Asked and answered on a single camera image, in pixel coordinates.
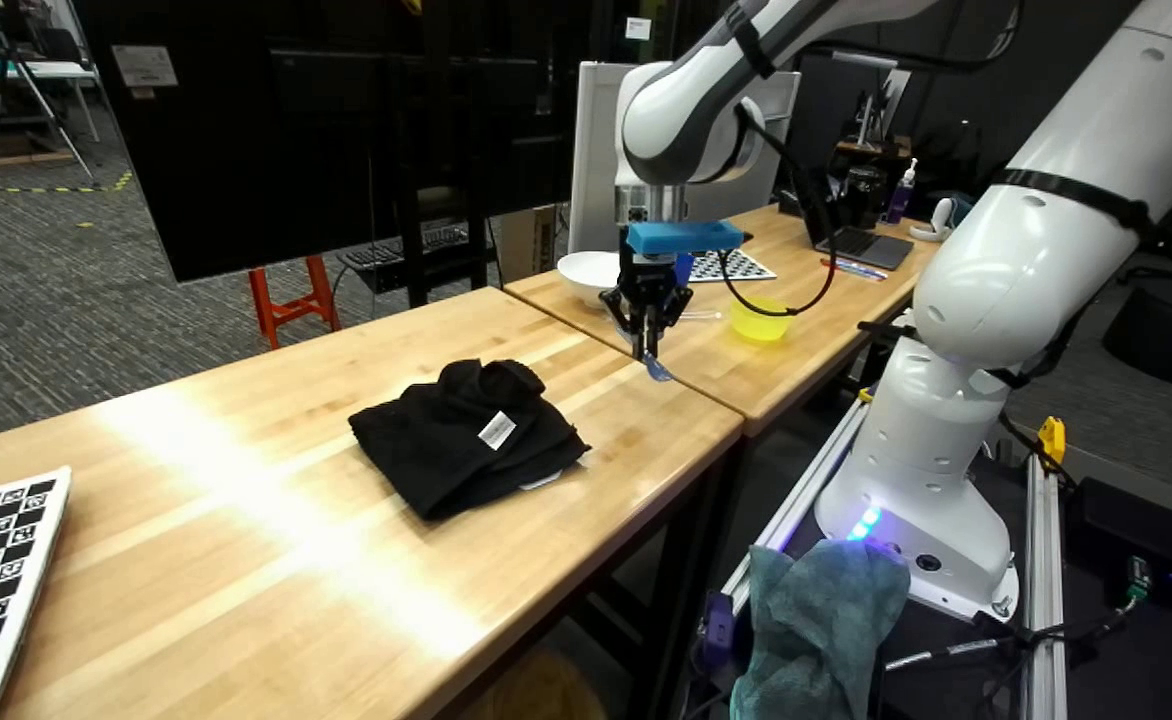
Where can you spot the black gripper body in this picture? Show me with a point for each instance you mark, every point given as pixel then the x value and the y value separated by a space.
pixel 650 283

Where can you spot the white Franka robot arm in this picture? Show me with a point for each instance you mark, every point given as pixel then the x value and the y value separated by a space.
pixel 996 295

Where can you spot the white ceramic bowl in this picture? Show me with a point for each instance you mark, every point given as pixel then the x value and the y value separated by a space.
pixel 586 274

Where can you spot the small checkerboard calibration sheet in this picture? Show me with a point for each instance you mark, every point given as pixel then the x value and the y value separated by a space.
pixel 733 264

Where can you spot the yellow plastic bowl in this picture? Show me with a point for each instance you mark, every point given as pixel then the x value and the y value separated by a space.
pixel 761 326

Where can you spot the white partition panel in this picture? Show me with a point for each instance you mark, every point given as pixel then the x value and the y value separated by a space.
pixel 595 162

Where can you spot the black folded cloth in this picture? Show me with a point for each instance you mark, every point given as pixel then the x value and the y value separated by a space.
pixel 465 432

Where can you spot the grey laptop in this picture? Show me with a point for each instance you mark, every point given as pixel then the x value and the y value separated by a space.
pixel 864 251

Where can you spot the black chair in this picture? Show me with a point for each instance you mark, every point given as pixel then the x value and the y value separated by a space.
pixel 436 255

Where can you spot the white spray bottle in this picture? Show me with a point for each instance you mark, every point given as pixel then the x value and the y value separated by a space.
pixel 906 191

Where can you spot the teal cloth rag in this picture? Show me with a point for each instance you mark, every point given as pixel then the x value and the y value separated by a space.
pixel 818 624

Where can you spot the large black screen panel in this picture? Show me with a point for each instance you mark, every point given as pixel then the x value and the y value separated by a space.
pixel 330 132

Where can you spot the black round seat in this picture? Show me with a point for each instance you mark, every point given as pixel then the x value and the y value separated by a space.
pixel 1167 333

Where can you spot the black power box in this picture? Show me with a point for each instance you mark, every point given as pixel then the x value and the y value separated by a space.
pixel 1130 526

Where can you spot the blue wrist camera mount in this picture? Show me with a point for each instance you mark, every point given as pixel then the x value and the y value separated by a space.
pixel 687 239

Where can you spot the aluminium rail with blue clamp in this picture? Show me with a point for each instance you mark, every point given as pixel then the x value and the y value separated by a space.
pixel 799 507

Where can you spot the orange stool frame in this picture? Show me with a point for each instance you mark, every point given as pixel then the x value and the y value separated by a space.
pixel 292 307

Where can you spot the aluminium rail with yellow clamp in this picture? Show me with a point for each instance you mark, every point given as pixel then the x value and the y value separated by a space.
pixel 1047 574

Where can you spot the camera tripod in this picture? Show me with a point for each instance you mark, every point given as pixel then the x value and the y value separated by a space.
pixel 27 82

